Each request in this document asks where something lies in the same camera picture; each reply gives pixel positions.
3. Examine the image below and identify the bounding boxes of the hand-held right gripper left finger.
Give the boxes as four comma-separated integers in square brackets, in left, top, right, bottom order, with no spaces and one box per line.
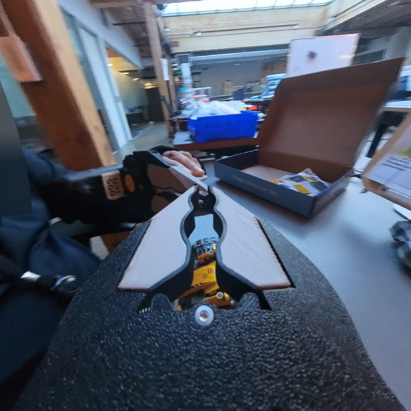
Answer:
[119,188,200,299]

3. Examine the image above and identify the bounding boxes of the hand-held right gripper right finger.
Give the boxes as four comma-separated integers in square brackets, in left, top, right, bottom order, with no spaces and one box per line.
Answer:
[211,188,291,300]

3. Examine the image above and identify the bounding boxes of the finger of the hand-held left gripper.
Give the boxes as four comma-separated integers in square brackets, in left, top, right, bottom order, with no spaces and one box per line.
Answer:
[167,163,210,193]
[154,168,196,203]

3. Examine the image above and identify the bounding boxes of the yellow grey toy bulldozer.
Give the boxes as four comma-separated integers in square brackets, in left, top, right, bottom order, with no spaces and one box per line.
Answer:
[177,237,233,310]

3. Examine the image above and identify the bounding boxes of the grey desk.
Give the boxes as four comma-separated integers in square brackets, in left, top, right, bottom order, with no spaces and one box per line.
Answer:
[212,170,411,405]

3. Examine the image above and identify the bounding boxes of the person's left hand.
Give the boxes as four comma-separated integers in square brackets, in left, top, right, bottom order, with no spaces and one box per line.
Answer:
[162,149,205,177]

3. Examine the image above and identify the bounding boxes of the wooden table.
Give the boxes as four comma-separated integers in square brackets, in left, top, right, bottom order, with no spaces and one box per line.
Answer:
[172,132,261,153]

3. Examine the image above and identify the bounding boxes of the blue plastic bin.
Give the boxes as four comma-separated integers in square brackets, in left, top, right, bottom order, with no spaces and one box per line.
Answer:
[188,111,259,143]

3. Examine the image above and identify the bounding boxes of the navy box base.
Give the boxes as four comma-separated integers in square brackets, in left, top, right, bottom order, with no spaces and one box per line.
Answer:
[214,149,352,219]

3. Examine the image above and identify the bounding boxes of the white plastic bag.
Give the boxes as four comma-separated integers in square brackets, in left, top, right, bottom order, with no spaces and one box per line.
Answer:
[193,100,248,118]

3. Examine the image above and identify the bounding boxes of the person's dark blue jacket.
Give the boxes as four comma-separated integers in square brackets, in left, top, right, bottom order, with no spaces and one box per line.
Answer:
[0,148,132,392]

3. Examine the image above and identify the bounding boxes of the printed booklet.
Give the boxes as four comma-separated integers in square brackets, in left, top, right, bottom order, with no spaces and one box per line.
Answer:
[269,168,331,196]

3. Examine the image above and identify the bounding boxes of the black toy part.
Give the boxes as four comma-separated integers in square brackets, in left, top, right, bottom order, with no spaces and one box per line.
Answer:
[391,220,411,269]

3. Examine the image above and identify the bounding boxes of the open cardboard box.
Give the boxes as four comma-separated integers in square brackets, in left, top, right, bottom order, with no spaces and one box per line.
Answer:
[257,58,405,183]

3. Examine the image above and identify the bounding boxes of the instruction sheet board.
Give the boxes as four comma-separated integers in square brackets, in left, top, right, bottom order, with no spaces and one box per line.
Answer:
[362,116,411,211]

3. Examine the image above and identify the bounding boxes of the white whiteboard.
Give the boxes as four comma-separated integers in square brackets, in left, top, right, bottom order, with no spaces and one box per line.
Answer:
[286,34,360,77]

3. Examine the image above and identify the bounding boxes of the round black strap device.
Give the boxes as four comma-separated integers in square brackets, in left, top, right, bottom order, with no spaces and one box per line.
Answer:
[52,274,79,295]

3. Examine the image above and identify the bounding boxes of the slim wooden post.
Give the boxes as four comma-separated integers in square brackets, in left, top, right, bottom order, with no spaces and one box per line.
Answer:
[145,0,175,126]

